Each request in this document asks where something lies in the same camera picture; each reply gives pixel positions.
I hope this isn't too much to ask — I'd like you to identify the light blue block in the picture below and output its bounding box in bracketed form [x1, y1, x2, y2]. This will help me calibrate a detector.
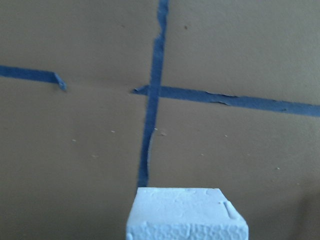
[125, 187, 249, 240]

